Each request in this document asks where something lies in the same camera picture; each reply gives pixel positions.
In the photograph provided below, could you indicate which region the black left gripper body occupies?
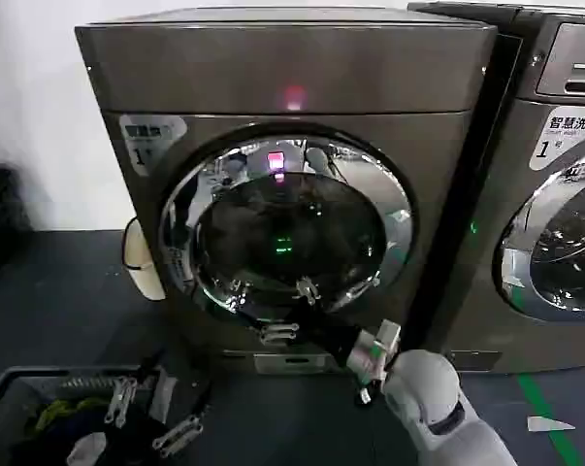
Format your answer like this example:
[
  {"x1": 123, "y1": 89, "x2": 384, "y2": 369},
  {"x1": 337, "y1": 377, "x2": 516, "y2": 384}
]
[{"x1": 102, "y1": 420, "x2": 161, "y2": 466}]

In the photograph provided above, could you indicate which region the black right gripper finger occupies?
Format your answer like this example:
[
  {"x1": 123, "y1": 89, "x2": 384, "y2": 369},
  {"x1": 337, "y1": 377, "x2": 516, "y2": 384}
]
[
  {"x1": 233, "y1": 305, "x2": 302, "y2": 345},
  {"x1": 291, "y1": 276, "x2": 322, "y2": 308}
]

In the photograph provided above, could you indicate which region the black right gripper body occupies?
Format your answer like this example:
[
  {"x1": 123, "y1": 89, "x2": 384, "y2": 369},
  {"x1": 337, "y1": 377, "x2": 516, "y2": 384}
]
[{"x1": 296, "y1": 301, "x2": 365, "y2": 371}]

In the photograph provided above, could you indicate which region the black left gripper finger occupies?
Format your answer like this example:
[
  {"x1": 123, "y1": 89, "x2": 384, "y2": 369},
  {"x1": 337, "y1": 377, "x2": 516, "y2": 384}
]
[
  {"x1": 103, "y1": 356, "x2": 162, "y2": 429},
  {"x1": 150, "y1": 383, "x2": 214, "y2": 460}
]

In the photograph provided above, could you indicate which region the round chrome glass dryer door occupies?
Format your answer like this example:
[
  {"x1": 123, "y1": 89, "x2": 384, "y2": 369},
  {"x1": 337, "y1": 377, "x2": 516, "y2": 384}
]
[{"x1": 156, "y1": 121, "x2": 419, "y2": 324}]

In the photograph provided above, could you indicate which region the yellow-green garment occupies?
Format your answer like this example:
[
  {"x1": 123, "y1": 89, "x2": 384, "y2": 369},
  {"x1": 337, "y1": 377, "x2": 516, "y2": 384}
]
[{"x1": 34, "y1": 396, "x2": 112, "y2": 432}]

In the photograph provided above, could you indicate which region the dark blue garment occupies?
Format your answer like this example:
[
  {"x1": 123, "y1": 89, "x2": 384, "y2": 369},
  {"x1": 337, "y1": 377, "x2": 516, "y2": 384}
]
[{"x1": 10, "y1": 402, "x2": 152, "y2": 466}]

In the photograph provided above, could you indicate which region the grey plastic laundry basket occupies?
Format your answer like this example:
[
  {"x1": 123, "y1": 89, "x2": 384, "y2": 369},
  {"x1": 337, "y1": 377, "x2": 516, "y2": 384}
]
[{"x1": 0, "y1": 364, "x2": 211, "y2": 466}]

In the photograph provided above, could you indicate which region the cream plastic container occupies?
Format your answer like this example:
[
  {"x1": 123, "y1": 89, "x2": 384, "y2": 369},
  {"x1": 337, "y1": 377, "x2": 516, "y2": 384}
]
[{"x1": 121, "y1": 216, "x2": 167, "y2": 302}]

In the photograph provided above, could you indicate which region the grey dryer with drawer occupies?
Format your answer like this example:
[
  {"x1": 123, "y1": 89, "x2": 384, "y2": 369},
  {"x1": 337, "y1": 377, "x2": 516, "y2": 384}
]
[{"x1": 407, "y1": 0, "x2": 585, "y2": 375}]

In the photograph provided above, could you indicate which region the white number sticker, blurred print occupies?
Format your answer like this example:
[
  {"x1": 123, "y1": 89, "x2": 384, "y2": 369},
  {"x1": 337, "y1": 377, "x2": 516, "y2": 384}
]
[{"x1": 118, "y1": 114, "x2": 186, "y2": 179}]

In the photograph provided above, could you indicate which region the grey front-load dryer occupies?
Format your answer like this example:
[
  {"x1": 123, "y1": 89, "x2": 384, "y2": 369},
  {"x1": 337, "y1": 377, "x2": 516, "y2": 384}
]
[{"x1": 74, "y1": 8, "x2": 498, "y2": 376}]

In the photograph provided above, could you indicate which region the round chrome door with glass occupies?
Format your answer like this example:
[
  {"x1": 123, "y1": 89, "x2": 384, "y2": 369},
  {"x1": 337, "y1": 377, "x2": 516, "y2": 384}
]
[{"x1": 496, "y1": 145, "x2": 585, "y2": 325}]

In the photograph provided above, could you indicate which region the white number sticker, clear print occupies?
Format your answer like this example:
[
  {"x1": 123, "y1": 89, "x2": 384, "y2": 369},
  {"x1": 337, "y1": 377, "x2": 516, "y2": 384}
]
[{"x1": 529, "y1": 104, "x2": 585, "y2": 172}]

